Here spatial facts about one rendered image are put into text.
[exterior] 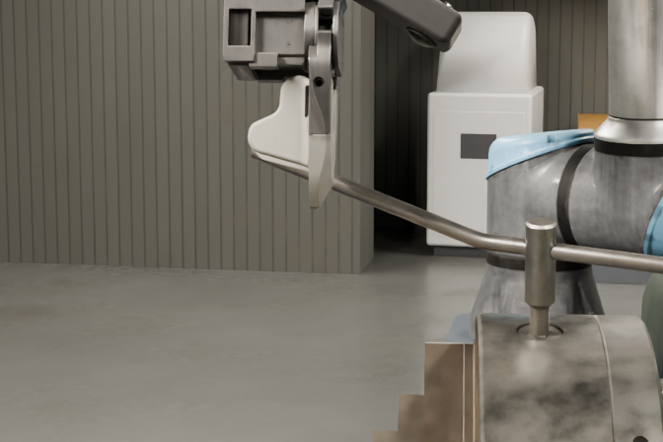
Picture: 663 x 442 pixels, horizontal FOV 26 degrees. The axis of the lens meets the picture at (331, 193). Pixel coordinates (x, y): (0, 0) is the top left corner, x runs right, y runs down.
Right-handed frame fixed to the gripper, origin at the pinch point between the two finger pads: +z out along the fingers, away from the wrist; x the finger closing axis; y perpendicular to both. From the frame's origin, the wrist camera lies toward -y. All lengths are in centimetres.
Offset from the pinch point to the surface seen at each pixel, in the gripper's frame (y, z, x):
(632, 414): -21.4, 15.3, 1.3
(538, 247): -15.2, 3.7, -1.4
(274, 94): 77, -126, -625
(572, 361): -17.7, 11.8, -1.9
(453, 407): -9.4, 15.5, -13.0
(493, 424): -12.0, 16.2, 1.7
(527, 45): -56, -163, -674
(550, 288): -16.1, 6.6, -2.9
